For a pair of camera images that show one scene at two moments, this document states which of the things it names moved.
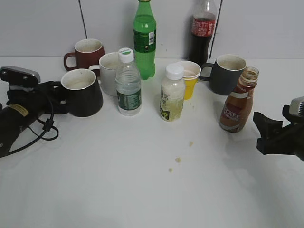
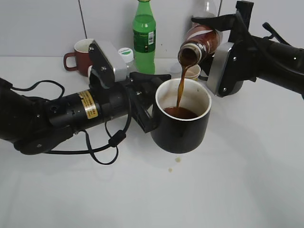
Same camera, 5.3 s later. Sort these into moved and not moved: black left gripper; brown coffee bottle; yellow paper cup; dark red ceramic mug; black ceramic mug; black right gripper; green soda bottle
Moved: black ceramic mug; black right gripper; brown coffee bottle; black left gripper
Not moved: green soda bottle; yellow paper cup; dark red ceramic mug
